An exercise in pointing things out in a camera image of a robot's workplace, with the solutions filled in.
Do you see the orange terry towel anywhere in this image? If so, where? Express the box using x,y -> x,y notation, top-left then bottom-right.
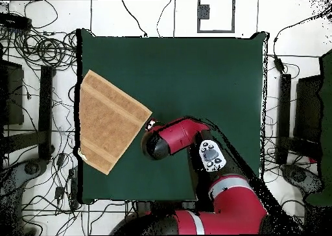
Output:
78,69 -> 153,176

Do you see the dark green table cloth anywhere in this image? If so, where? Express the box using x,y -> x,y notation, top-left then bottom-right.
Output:
77,29 -> 269,204

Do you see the black power strip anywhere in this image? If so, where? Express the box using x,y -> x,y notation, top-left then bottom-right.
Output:
68,168 -> 80,211
0,12 -> 32,30

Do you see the black stand bar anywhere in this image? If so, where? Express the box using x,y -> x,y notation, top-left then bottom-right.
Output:
275,73 -> 292,165
38,65 -> 55,161

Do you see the dark grey block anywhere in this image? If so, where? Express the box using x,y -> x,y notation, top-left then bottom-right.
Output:
199,4 -> 210,20

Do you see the black furniture panel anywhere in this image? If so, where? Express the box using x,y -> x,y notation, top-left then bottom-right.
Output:
0,59 -> 25,126
294,75 -> 324,143

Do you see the green hanging cloth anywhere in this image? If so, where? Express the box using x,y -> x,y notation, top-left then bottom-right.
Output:
305,49 -> 332,207

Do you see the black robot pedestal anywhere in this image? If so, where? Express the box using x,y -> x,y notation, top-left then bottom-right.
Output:
136,200 -> 196,213

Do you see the black cable coil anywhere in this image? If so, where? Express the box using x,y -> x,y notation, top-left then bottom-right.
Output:
14,29 -> 78,69

